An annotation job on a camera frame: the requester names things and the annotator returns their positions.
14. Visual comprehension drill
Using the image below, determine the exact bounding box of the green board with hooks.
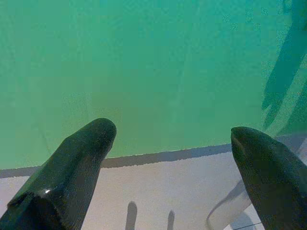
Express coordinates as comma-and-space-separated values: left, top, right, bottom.
0, 0, 307, 172

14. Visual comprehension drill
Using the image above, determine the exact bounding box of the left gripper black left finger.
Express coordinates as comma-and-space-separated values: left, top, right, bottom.
0, 117, 118, 230

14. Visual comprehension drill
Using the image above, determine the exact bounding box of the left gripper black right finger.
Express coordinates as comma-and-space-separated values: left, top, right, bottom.
230, 126, 307, 230

